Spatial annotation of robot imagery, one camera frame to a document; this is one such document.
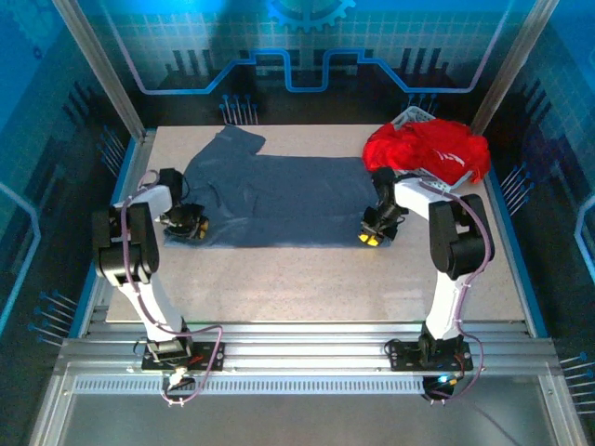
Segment aluminium frame post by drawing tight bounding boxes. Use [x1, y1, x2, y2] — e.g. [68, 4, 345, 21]
[51, 0, 148, 141]
[469, 0, 562, 137]

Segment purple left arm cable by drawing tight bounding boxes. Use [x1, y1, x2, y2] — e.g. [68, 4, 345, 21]
[119, 169, 225, 408]

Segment aluminium frame rail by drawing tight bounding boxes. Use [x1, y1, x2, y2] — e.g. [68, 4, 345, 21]
[55, 320, 562, 375]

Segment white cable connector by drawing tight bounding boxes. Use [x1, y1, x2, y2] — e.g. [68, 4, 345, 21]
[167, 369, 196, 390]

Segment black controller box with light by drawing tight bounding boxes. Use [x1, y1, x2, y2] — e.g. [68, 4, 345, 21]
[420, 374, 464, 403]

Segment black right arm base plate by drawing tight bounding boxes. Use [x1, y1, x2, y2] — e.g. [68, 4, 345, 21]
[384, 338, 475, 373]

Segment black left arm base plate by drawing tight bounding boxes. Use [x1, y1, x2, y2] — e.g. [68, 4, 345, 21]
[141, 341, 227, 373]

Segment slotted aluminium cable duct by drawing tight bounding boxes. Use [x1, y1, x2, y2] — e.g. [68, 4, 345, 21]
[73, 376, 447, 396]

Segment blue t-shirt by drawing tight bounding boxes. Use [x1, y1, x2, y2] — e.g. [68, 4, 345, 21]
[162, 125, 380, 250]

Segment white plastic basket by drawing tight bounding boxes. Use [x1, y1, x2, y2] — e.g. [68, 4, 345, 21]
[390, 105, 475, 194]

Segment red t-shirt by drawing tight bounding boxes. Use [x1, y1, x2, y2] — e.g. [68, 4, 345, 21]
[362, 118, 493, 185]

